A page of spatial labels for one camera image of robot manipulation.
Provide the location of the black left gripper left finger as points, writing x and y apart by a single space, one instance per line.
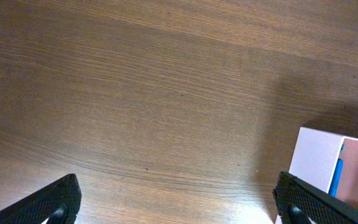
58 202

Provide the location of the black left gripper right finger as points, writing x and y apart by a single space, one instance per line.
299 202

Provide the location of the blue disposable razor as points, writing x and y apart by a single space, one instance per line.
336 178

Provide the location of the white cardboard box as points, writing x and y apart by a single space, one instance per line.
321 185

